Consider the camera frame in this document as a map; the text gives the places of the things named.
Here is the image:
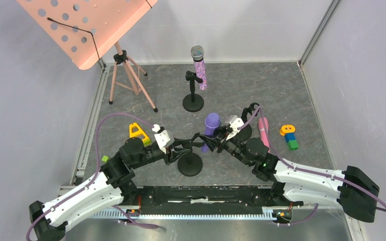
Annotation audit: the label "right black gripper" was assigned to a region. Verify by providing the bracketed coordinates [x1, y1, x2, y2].
[199, 125, 252, 167]

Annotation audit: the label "purple toy microphone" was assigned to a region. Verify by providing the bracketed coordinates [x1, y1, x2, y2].
[204, 112, 221, 136]

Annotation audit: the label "pink toy microphone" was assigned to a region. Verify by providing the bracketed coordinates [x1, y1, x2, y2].
[258, 117, 270, 148]

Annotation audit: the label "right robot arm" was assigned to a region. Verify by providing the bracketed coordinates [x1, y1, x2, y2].
[199, 129, 379, 223]

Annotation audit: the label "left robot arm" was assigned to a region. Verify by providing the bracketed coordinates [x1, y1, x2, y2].
[26, 138, 204, 240]

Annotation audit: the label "glitter microphone silver head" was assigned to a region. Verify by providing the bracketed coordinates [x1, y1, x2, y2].
[190, 45, 207, 90]

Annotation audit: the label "pink music stand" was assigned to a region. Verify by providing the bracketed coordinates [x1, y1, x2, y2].
[18, 0, 158, 111]

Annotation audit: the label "yellow triangle toy block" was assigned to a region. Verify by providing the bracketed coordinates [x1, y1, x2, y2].
[129, 123, 152, 146]

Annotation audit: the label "stacked orange blue green blocks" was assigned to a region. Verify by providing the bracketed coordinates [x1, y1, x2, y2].
[279, 125, 299, 150]

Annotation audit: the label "small green cube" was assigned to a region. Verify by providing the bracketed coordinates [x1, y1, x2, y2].
[101, 156, 110, 163]

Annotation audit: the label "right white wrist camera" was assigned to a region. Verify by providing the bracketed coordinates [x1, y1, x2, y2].
[226, 115, 244, 140]

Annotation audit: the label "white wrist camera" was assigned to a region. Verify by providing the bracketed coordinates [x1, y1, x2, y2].
[152, 124, 174, 154]
[226, 115, 244, 140]

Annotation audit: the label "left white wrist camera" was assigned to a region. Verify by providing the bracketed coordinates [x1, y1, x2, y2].
[152, 124, 174, 154]

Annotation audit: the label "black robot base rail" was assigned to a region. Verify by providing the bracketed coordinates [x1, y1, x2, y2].
[120, 185, 303, 215]

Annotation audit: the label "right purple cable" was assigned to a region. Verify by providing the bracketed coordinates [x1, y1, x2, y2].
[239, 105, 386, 213]

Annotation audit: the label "purple cable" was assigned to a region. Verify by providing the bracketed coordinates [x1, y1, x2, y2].
[25, 112, 155, 241]
[239, 105, 386, 213]

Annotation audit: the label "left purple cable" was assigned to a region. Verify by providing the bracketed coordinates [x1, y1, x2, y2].
[25, 112, 155, 241]

